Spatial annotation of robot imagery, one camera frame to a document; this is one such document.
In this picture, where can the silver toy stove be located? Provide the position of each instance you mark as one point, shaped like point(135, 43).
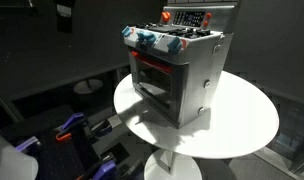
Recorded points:
point(184, 94)

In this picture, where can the orange left stove knob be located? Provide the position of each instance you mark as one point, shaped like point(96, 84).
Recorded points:
point(165, 16)

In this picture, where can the blue right oven knob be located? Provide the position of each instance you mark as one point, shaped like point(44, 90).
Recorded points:
point(175, 45)

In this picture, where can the blue oven knob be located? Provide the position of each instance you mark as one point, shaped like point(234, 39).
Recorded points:
point(126, 31)
point(146, 38)
point(175, 45)

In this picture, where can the blue middle oven knob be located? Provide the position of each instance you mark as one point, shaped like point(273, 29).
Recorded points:
point(146, 38)

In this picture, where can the blue left oven knob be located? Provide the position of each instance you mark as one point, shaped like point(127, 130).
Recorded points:
point(126, 31)

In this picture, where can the small background round table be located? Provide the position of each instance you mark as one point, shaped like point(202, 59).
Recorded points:
point(88, 86)

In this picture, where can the white round table base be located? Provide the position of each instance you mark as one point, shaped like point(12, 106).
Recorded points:
point(166, 165)

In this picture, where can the purple clamp upper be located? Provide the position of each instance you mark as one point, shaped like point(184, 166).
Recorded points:
point(65, 130)

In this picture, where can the purple clamp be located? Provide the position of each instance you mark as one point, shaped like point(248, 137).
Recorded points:
point(98, 171)
point(65, 130)
point(30, 145)

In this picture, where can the round white table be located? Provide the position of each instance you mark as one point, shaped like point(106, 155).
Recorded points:
point(241, 120)

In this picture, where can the purple clamp lower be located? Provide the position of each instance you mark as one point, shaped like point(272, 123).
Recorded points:
point(98, 171)

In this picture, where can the purple clamp left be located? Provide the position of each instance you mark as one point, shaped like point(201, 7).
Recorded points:
point(30, 145)

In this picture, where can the red oven door handle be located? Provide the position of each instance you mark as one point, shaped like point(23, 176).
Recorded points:
point(159, 66)

